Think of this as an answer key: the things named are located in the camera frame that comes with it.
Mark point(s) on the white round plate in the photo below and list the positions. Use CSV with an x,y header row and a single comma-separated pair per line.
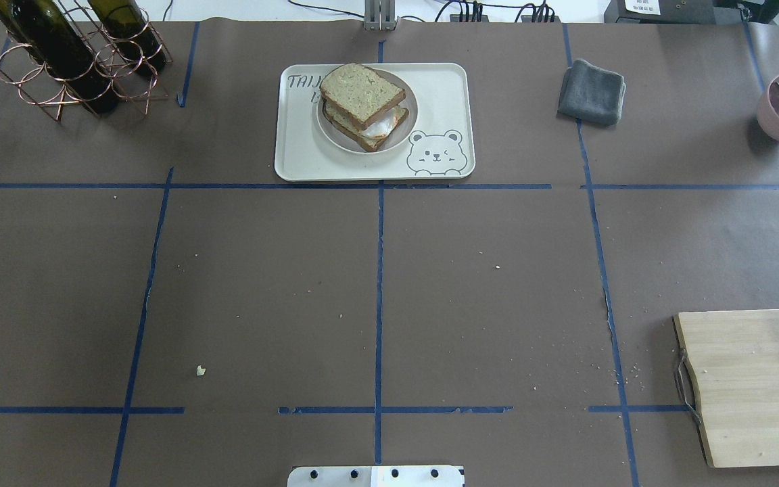
x,y
338,139

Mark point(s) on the bread slice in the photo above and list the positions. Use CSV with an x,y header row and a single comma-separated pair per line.
x,y
343,123
360,93

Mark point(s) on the cream bear tray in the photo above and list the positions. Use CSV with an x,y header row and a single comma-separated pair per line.
x,y
440,146

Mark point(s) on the bread slice under egg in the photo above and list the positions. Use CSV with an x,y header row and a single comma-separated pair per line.
x,y
343,123

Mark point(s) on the fried egg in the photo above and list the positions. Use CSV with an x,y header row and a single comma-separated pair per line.
x,y
384,126

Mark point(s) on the black power strip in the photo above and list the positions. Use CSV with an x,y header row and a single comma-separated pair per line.
x,y
472,12

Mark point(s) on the grey folded cloth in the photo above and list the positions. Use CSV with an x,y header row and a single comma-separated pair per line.
x,y
592,94

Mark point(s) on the dark wine bottle lower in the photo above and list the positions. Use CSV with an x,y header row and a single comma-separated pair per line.
x,y
123,20

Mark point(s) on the dark wine bottle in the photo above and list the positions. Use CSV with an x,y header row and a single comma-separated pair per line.
x,y
123,20
42,25

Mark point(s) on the wooden cutting board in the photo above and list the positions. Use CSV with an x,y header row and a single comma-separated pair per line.
x,y
732,357

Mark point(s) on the dark wine bottle upper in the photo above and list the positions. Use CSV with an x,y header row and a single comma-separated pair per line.
x,y
42,25

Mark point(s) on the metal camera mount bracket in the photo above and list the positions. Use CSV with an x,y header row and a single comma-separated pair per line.
x,y
380,15

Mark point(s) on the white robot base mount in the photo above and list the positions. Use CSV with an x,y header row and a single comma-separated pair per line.
x,y
378,475

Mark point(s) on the copper wire bottle rack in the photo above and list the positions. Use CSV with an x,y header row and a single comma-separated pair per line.
x,y
95,55

